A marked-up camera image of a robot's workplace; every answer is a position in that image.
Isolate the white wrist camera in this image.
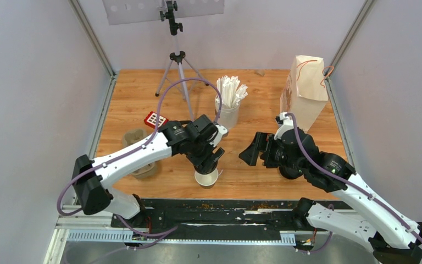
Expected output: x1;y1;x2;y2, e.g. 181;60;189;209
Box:
274;112;294;140
209;124;229;147

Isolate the kraft paper takeout bag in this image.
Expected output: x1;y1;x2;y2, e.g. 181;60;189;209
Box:
280;55;329;132

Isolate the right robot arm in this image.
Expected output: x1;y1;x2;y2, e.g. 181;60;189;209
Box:
239;128;422;263

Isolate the white straw holder cup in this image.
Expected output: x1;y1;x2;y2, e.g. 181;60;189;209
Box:
217;96;240;129

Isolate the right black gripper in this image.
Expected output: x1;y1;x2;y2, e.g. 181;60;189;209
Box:
238;132;306;174

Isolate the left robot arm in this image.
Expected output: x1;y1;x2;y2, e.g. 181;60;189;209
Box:
71;115;229;227

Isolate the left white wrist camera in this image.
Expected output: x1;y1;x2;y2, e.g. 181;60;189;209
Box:
209;124;229;147

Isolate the grey camera tripod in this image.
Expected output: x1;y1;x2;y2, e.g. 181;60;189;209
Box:
154;0;210;123

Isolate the brown pulp cup carrier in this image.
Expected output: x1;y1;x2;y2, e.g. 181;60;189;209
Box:
121;128;159;180

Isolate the red keypad box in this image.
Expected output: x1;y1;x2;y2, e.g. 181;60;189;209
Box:
143;111;169;128

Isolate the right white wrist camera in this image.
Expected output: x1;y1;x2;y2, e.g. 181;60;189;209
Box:
274;112;294;140

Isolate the stack of black lids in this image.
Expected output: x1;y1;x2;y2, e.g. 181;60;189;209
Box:
279;166;303;180

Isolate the bundle of wrapped straws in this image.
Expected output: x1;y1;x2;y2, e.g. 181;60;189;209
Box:
215;75;248;109

